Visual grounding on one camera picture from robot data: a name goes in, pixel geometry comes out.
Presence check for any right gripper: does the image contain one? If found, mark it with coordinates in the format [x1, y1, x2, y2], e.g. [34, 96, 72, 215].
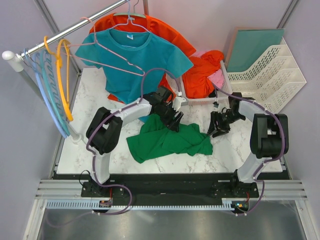
[206, 110, 245, 138]

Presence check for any black cloth in basket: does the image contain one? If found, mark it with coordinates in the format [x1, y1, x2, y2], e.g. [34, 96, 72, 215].
[208, 89, 218, 98]

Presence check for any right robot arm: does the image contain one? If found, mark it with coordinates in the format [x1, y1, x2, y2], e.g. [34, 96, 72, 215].
[206, 92, 289, 197]

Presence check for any purple cable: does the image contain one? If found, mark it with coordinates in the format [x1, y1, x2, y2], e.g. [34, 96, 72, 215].
[84, 67, 184, 216]
[211, 82, 286, 217]

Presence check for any blue wire hanger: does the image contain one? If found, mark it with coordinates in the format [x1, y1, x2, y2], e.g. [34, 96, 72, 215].
[110, 0, 150, 33]

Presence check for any orange plastic hanger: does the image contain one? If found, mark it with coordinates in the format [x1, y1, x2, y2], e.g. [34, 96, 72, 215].
[43, 36, 75, 122]

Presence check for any pink cloth in basket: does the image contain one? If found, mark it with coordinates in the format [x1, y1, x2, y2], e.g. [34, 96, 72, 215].
[192, 50, 225, 88]

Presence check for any white cable duct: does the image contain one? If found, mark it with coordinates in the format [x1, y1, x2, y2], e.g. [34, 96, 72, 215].
[45, 199, 249, 211]

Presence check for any white file organizer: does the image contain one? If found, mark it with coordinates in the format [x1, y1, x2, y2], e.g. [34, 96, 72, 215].
[227, 39, 307, 113]

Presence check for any white laundry basket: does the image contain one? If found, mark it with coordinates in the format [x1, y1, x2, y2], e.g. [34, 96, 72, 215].
[178, 60, 233, 105]

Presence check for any metal clothes rail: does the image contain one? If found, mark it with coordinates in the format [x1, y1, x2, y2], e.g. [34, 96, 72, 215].
[2, 0, 127, 73]

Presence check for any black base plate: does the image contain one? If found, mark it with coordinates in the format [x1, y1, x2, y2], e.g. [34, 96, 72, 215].
[52, 171, 291, 207]

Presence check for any orange hanging t-shirt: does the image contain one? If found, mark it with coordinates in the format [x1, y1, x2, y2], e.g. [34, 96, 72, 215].
[88, 14, 197, 102]

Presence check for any pink wire hanger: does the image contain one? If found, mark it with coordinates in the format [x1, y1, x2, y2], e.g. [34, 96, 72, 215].
[67, 21, 146, 77]

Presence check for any light blue plastic hanger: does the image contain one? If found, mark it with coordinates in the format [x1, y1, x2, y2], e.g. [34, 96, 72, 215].
[31, 52, 64, 138]

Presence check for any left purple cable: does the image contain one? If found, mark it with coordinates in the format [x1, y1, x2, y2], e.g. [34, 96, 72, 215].
[84, 67, 184, 216]

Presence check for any orange cloth in basket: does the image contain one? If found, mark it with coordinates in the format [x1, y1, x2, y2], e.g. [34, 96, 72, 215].
[182, 56, 216, 99]

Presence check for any teal t-shirt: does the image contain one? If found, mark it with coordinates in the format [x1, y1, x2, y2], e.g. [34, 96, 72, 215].
[75, 29, 193, 104]

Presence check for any mint green hanger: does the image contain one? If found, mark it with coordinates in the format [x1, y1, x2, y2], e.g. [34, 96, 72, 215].
[113, 0, 146, 19]

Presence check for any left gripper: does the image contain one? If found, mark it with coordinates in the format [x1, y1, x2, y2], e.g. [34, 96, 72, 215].
[157, 102, 184, 133]

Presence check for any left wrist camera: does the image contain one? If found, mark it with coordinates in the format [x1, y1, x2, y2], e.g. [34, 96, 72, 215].
[172, 91, 188, 111]

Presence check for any teal plastic hanger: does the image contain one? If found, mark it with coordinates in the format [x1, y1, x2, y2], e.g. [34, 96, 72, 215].
[39, 50, 70, 138]

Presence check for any teal board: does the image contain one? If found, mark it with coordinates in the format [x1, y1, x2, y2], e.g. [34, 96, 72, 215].
[225, 27, 285, 73]

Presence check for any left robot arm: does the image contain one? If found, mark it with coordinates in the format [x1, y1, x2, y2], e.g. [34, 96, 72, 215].
[82, 86, 188, 197]

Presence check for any green t-shirt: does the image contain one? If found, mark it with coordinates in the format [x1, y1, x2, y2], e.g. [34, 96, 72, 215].
[126, 114, 213, 164]

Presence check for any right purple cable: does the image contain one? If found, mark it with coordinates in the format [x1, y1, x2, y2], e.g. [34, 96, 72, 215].
[211, 82, 286, 217]

